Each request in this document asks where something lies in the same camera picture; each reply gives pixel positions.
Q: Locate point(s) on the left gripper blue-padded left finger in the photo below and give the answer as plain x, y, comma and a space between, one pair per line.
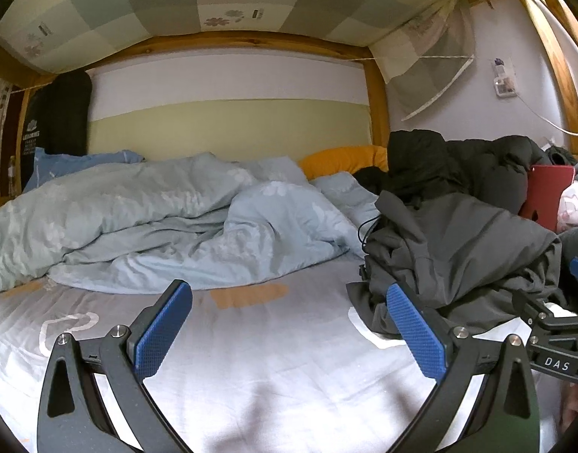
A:
72, 416

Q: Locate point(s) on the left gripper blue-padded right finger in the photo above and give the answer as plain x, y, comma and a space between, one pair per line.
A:
505, 414

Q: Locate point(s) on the large grey black jacket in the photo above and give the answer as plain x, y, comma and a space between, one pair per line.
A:
461, 256

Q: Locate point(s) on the person's right hand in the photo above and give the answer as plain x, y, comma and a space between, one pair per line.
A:
569, 406

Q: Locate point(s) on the pink white cloth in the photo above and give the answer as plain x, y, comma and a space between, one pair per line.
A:
567, 216

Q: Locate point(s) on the red cloth item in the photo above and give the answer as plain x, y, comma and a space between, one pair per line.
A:
545, 185

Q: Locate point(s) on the black puffer jacket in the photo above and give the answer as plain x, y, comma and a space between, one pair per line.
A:
423, 165

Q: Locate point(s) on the light blue duvet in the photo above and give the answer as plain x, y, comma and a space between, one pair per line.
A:
134, 228

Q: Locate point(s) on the blue pillow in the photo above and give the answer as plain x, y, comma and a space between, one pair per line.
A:
47, 167

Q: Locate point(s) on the orange pillow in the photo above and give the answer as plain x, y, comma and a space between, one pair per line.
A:
349, 159

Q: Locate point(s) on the pastel checked upper mattress sheet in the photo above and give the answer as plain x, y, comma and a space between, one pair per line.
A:
421, 46

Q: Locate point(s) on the black hanging garment bag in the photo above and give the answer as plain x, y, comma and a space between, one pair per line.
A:
56, 120

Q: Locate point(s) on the white wall switch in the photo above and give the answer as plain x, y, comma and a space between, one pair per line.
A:
503, 79

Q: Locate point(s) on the wooden bunk bed frame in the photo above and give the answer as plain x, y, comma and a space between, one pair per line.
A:
247, 94

